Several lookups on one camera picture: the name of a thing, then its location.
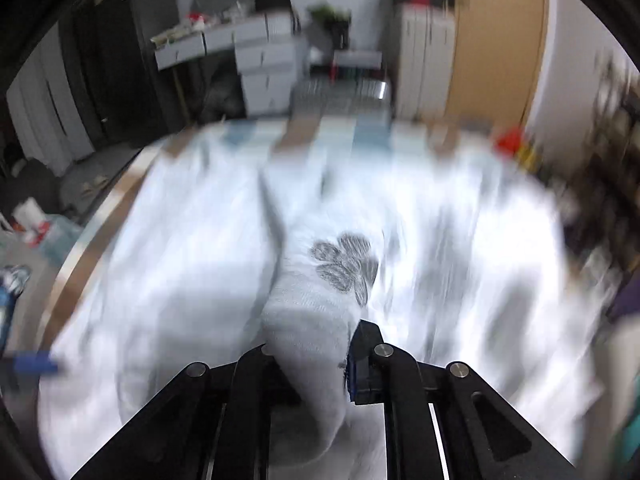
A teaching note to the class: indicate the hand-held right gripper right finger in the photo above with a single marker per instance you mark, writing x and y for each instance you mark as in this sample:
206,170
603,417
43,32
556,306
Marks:
352,375

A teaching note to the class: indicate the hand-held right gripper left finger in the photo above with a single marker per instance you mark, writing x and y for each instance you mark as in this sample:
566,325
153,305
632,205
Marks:
200,420

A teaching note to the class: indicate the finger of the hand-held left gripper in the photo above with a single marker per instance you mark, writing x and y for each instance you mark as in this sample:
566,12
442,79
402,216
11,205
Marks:
35,364

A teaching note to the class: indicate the white fleece hoodie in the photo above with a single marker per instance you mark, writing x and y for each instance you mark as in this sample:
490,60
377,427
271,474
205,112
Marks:
320,300

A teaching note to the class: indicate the clear side table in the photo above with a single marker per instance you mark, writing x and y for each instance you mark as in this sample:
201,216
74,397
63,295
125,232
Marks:
55,232

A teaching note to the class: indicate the checked bed sheet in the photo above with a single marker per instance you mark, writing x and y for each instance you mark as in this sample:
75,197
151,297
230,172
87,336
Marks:
300,135

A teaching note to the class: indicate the white curtain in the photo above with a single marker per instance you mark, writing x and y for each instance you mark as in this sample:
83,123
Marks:
40,110

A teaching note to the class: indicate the red plastic bag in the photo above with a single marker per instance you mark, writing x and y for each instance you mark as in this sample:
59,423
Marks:
509,141

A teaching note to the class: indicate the dark wardrobe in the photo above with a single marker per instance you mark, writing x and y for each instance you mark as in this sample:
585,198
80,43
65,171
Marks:
85,70

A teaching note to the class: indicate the black and red shoe box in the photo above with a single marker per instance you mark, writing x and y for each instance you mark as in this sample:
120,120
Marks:
357,62

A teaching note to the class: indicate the white drawer desk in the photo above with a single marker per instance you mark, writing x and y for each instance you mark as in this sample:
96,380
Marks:
262,75

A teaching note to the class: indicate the white upright suitcase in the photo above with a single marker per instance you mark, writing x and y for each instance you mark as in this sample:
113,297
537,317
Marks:
425,60

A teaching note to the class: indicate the dark fridge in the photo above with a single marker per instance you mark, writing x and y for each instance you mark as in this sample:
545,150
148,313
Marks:
145,60

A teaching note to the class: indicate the wrapped flower bouquet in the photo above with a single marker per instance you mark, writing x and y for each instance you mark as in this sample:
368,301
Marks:
330,22

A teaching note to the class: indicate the wooden door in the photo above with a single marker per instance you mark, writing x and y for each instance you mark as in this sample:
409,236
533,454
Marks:
495,50

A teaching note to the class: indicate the wooden shoe rack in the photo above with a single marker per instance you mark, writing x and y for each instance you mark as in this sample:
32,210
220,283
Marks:
610,125

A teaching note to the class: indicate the pile of desk clutter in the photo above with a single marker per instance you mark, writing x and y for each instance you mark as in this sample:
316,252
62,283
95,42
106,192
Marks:
195,25

